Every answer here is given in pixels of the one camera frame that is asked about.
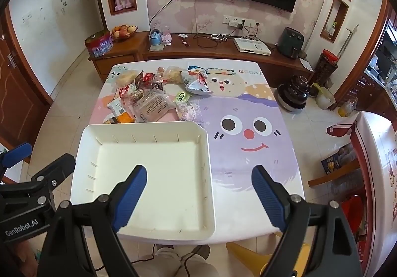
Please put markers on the pink bunny figurine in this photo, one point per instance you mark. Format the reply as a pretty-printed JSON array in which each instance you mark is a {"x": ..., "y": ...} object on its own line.
[{"x": 166, "y": 37}]

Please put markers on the dark red date pack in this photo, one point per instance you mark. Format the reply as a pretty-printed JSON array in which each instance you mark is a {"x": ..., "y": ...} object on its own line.
[{"x": 139, "y": 81}]

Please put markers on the large printed clear cake pack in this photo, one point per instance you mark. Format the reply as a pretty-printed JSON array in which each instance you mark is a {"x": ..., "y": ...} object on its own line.
[{"x": 152, "y": 106}]

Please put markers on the white plastic tray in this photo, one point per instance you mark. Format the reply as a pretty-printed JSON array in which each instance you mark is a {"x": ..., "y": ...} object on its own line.
[{"x": 171, "y": 197}]

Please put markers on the red round tin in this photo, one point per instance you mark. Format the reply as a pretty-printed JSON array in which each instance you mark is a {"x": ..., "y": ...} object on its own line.
[{"x": 99, "y": 43}]

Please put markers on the blue snow globe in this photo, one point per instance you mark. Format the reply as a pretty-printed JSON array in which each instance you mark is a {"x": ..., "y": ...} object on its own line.
[{"x": 155, "y": 37}]

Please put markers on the brown wooden door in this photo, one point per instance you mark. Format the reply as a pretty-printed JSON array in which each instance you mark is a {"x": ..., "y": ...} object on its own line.
[{"x": 24, "y": 102}]

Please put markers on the purple white bread pack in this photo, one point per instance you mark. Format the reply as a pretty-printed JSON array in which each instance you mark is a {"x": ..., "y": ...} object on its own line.
[{"x": 188, "y": 111}]

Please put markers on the dark green air fryer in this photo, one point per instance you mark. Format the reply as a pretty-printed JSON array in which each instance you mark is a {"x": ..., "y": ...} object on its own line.
[{"x": 290, "y": 43}]

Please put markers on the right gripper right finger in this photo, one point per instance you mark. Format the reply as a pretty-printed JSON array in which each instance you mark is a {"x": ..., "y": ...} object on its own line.
[{"x": 272, "y": 196}]

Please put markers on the green pineapple cake pack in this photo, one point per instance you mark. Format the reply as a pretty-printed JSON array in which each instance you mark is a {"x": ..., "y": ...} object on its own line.
[{"x": 182, "y": 97}]

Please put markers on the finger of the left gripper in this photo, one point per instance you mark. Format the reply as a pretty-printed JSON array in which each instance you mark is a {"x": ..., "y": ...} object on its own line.
[
  {"x": 55, "y": 173},
  {"x": 15, "y": 155}
]

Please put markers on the wall power strip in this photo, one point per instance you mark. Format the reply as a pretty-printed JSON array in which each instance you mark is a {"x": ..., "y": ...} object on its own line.
[{"x": 233, "y": 21}]

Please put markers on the silver blue snack bag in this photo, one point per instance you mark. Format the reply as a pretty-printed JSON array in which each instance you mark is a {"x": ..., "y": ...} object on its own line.
[{"x": 195, "y": 81}]

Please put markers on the fruit bowl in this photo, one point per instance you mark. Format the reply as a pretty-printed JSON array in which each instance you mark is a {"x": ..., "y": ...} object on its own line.
[{"x": 123, "y": 32}]

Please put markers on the wooden tv cabinet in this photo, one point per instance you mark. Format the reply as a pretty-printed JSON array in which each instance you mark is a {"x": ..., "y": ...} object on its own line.
[{"x": 276, "y": 67}]

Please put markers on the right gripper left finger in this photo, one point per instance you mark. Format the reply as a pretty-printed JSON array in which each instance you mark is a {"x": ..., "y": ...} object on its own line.
[{"x": 125, "y": 196}]

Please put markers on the beige crispy snack bag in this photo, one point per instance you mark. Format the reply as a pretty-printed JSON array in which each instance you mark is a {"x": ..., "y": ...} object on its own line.
[
  {"x": 173, "y": 75},
  {"x": 126, "y": 78}
]

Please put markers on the white plastic pitcher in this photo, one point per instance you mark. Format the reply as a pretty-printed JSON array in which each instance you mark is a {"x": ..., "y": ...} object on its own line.
[{"x": 324, "y": 98}]

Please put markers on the orange white snack bar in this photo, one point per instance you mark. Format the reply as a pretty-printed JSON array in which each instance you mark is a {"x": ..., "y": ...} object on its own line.
[{"x": 119, "y": 111}]

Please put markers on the white set-top box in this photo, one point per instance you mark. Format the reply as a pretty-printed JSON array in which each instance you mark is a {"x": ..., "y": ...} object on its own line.
[{"x": 251, "y": 46}]

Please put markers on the dark ceramic jar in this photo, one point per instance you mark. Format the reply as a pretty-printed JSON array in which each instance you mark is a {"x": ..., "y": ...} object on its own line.
[{"x": 293, "y": 94}]

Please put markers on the red lid dark bin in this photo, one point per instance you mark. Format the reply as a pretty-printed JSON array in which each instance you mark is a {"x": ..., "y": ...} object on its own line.
[{"x": 326, "y": 65}]

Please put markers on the cartoon printed tablecloth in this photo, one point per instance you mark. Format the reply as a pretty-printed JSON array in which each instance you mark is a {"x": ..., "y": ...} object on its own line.
[{"x": 245, "y": 128}]

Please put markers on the red label sausage pack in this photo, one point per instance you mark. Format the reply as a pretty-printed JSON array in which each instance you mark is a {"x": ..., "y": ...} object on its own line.
[{"x": 126, "y": 91}]

